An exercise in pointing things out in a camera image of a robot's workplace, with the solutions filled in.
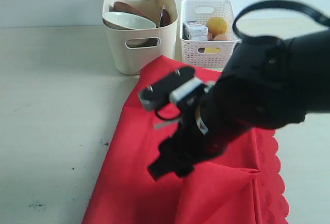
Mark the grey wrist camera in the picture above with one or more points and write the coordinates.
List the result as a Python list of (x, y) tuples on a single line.
[(172, 88)]

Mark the pale green ceramic bowl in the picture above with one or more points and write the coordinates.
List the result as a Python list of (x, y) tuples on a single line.
[(126, 21)]

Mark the yellow lemon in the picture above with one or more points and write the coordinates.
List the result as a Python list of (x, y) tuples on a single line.
[(217, 26)]

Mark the brown wooden plate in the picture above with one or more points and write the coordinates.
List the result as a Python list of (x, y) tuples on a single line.
[(126, 8)]

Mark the wooden chopstick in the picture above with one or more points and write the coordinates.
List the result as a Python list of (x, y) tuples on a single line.
[(159, 11)]

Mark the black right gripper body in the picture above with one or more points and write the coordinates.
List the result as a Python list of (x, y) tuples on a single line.
[(205, 138)]

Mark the stainless steel cup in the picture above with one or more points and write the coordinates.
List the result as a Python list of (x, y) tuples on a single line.
[(144, 42)]

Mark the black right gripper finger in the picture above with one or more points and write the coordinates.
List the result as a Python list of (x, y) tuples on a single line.
[(162, 165), (183, 171)]

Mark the white blue milk carton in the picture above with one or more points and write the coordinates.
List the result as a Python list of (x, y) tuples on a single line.
[(194, 31)]

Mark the cream plastic bin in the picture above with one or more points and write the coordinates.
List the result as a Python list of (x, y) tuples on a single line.
[(131, 61)]

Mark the brown wooden spoon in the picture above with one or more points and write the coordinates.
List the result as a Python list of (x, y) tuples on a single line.
[(165, 18)]

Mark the yellow cheese wedge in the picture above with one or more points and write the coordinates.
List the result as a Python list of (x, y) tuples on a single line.
[(211, 50)]

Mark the brown egg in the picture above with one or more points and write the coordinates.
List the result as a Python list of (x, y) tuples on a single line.
[(220, 37)]

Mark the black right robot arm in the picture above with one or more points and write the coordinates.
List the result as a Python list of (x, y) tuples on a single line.
[(265, 86)]

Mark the white perforated plastic basket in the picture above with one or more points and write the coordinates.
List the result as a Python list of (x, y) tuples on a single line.
[(202, 11)]

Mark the red table cloth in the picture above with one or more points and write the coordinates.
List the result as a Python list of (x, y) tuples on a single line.
[(241, 186)]

